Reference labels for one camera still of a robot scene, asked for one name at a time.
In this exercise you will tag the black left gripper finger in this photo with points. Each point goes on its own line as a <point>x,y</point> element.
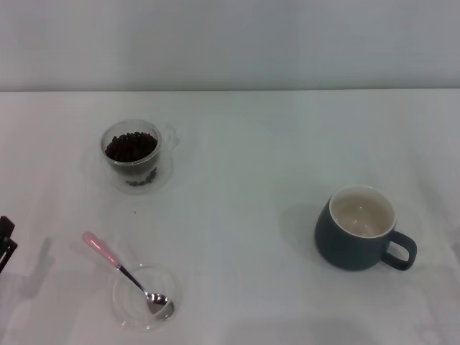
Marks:
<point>5,224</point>

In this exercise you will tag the dark blue ceramic mug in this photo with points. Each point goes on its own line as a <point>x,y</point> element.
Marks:
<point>341,251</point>

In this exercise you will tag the clear double-wall glass cup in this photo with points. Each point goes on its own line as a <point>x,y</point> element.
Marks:
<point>162,143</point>

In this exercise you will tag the small clear glass bowl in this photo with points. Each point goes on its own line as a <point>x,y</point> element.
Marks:
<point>125,305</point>

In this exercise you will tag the dark coffee beans heap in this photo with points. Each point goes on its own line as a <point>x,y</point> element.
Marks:
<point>131,147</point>

